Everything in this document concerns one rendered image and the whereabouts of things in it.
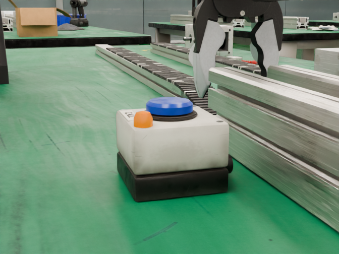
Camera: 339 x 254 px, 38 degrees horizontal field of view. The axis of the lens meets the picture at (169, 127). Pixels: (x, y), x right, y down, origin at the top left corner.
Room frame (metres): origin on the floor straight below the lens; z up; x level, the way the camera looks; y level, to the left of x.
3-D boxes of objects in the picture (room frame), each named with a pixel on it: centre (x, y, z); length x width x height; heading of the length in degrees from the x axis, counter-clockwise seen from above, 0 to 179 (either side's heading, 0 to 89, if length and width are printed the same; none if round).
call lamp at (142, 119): (0.37, 0.02, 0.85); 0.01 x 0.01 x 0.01
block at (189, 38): (1.71, -0.10, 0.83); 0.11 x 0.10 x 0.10; 107
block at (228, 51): (1.59, -0.13, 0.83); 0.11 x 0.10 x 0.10; 109
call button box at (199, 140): (0.41, -0.01, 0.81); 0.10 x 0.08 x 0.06; 106
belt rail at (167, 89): (1.22, 0.10, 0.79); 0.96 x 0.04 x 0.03; 16
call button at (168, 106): (0.41, 0.00, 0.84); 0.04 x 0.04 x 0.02
